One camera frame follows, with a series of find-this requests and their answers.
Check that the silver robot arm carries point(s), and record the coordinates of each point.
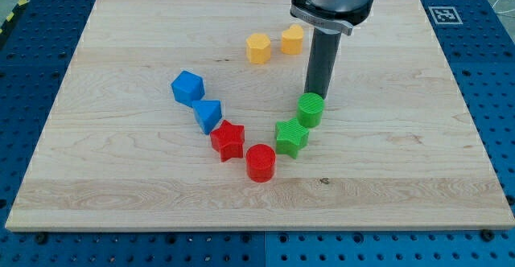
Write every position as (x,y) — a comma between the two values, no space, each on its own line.
(332,16)

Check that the yellow hexagon block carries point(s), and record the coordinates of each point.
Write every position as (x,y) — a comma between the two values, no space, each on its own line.
(258,48)

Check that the red star block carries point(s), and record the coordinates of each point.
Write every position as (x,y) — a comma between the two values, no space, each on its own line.
(228,140)

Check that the green star block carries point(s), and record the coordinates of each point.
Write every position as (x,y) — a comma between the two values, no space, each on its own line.
(290,137)

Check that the red cylinder block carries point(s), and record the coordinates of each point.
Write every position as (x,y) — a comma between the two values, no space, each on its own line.
(260,163)

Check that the blue triangle block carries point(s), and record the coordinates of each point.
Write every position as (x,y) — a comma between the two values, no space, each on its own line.
(207,114)

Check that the green cylinder block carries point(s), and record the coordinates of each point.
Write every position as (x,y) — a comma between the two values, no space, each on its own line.
(310,109)

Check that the blue cube block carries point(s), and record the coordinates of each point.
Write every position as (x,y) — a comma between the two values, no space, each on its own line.
(188,87)

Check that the light wooden board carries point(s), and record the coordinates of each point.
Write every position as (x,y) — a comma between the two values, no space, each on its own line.
(396,148)

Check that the yellow heart block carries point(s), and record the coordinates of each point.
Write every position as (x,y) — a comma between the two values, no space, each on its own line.
(292,40)

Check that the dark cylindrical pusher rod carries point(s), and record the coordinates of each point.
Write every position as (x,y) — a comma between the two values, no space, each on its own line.
(324,48)

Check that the white fiducial marker tag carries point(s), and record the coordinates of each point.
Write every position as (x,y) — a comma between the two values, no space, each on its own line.
(445,15)

